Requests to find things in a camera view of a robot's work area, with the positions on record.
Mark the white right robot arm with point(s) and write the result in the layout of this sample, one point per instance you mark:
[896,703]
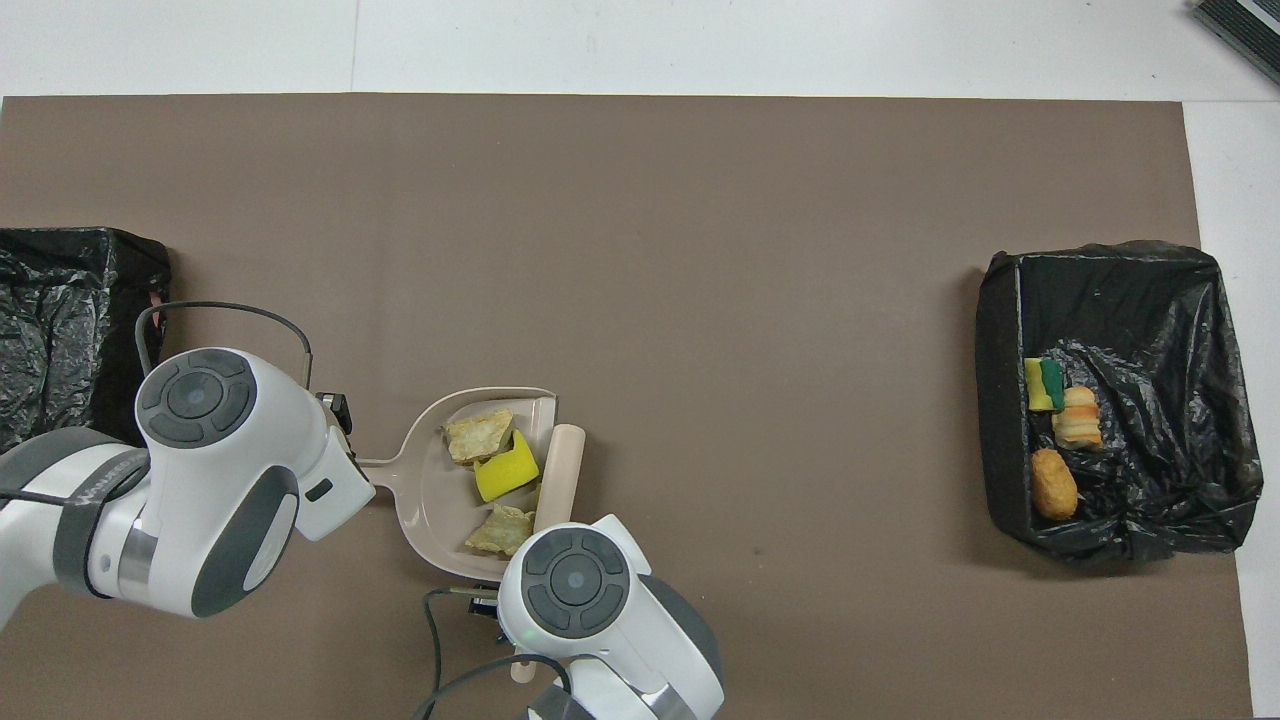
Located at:
[640,640]

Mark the brown table mat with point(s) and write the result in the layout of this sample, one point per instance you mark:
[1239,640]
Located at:
[300,200]

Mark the striped orange white bread roll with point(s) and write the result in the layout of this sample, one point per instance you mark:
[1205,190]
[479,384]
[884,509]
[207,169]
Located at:
[1078,418]

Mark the brown oval bread roll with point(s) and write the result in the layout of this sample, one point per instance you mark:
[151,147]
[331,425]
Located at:
[1054,484]

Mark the yellow green sponge piece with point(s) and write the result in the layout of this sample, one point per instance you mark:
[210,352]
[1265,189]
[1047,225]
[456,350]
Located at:
[1043,385]

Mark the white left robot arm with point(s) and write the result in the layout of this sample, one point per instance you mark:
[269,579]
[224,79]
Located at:
[230,480]

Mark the black ribbed panel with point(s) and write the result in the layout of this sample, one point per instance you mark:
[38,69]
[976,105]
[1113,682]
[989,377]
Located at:
[1250,30]

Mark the bin with black bag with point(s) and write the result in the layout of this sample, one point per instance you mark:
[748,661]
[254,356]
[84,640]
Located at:
[1180,330]
[60,300]

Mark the beige brush black bristles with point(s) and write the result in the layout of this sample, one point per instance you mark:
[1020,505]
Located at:
[560,470]

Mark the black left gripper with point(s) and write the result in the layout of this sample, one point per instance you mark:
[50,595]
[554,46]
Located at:
[338,410]

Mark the beige plastic dustpan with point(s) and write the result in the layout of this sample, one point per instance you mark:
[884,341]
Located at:
[430,500]

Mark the pale bread piece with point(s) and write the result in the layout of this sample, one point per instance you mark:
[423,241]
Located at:
[500,530]

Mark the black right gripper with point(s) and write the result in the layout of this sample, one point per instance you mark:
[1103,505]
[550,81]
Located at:
[482,604]

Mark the spiral orange pastry horn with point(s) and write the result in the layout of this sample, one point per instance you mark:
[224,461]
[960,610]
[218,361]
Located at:
[478,436]

